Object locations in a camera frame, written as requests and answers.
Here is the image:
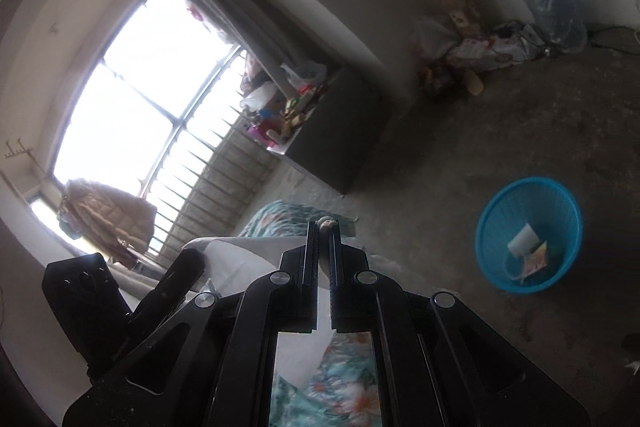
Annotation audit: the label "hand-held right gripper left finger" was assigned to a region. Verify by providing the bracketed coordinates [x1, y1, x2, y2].
[62, 221, 321, 427]

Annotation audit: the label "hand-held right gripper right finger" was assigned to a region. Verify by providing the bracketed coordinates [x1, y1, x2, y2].
[329, 221, 593, 427]

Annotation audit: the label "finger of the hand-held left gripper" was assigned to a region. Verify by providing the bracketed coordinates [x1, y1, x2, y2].
[131, 249, 207, 338]

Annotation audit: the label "blue plastic basket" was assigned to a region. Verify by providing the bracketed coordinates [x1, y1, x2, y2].
[475, 177, 584, 294]

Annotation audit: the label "white paper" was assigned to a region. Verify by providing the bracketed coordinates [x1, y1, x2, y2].
[506, 223, 542, 256]

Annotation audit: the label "orange and yellow wrapper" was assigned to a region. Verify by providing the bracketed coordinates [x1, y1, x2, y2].
[517, 242, 549, 283]

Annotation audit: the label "white bed sheet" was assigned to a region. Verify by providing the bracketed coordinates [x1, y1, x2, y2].
[182, 234, 326, 388]

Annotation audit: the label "teal floral blanket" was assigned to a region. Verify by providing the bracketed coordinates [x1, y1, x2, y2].
[237, 201, 383, 427]

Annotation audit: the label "beige quilted jacket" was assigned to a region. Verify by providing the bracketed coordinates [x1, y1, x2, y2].
[59, 178, 158, 258]

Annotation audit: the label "window railing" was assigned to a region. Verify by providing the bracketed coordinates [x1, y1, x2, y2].
[135, 47, 281, 258]

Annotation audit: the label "dark grey cabinet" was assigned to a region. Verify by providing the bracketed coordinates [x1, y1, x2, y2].
[277, 67, 391, 195]

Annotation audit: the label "clutter of small bottles and packets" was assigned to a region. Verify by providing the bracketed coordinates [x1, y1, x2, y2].
[239, 52, 331, 152]

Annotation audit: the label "white plastic bag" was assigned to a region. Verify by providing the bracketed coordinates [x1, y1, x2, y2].
[412, 16, 458, 58]
[280, 62, 328, 92]

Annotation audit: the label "black tray of small items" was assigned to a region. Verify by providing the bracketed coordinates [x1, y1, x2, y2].
[422, 59, 463, 95]

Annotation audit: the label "beige wooden piece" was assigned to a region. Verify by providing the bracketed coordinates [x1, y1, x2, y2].
[462, 71, 485, 96]

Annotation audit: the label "grey curtain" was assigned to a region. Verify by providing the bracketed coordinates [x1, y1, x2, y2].
[110, 0, 331, 80]

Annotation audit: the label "printed flat carton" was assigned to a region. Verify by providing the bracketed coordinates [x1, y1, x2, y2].
[447, 21, 543, 72]

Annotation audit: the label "wall coat hooks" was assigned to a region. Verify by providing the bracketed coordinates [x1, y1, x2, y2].
[4, 138, 32, 161]

